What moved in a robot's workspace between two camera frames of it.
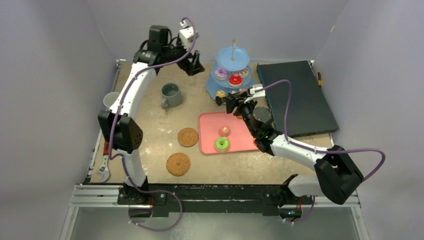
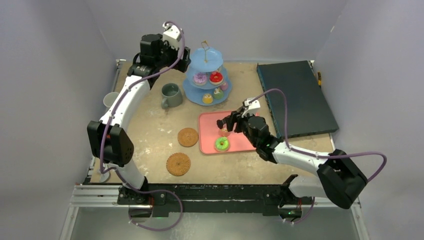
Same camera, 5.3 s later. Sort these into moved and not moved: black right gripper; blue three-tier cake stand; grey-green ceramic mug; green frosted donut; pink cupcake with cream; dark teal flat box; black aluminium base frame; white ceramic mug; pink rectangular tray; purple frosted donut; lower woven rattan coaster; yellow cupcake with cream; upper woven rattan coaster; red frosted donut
Moved: black right gripper; red frosted donut; yellow cupcake with cream; blue three-tier cake stand; purple frosted donut
Not moved: upper woven rattan coaster; pink cupcake with cream; black aluminium base frame; pink rectangular tray; white ceramic mug; lower woven rattan coaster; green frosted donut; dark teal flat box; grey-green ceramic mug
